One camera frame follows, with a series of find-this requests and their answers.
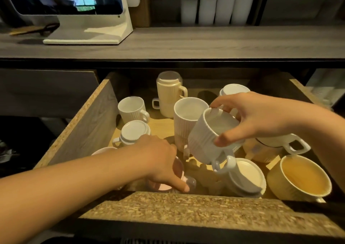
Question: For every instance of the cream mug with white rim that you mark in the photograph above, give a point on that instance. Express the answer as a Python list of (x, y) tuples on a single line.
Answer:
[(272, 146)]

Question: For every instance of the wooden drawer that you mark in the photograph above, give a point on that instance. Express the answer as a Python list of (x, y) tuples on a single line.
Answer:
[(188, 211)]

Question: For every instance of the pink cup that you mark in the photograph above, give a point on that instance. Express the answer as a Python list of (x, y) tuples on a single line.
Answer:
[(178, 171)]

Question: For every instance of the person's left thumb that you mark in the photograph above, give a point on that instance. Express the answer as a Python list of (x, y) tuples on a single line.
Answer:
[(180, 183)]

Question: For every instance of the person's right forearm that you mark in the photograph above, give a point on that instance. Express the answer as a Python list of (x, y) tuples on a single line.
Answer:
[(323, 133)]

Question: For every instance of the tall white ribbed mug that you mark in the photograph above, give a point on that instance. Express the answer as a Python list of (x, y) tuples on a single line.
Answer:
[(186, 122)]

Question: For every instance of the wide cream mug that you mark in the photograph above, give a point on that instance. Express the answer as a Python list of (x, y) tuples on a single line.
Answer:
[(304, 176)]

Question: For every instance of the person's right thumb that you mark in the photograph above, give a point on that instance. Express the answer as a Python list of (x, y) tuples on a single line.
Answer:
[(231, 137)]

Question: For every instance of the person's right hand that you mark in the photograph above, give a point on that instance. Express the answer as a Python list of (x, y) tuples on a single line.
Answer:
[(266, 117)]

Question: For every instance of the cream ribbed mug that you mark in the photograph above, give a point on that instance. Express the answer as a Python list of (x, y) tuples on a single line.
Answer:
[(169, 90), (246, 177), (164, 109)]

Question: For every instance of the person's left forearm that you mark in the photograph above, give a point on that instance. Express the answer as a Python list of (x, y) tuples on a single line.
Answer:
[(67, 187)]

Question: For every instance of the white screen with stand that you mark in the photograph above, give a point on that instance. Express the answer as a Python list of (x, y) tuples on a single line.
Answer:
[(89, 28)]

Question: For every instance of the person's left hand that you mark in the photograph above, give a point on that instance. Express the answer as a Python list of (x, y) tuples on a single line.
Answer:
[(159, 157)]

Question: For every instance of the wooden board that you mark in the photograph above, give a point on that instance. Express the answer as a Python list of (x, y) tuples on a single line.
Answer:
[(141, 11)]

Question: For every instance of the stack of white paper cups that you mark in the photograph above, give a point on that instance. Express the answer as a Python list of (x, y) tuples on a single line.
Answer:
[(245, 3), (189, 13), (225, 3), (208, 3)]

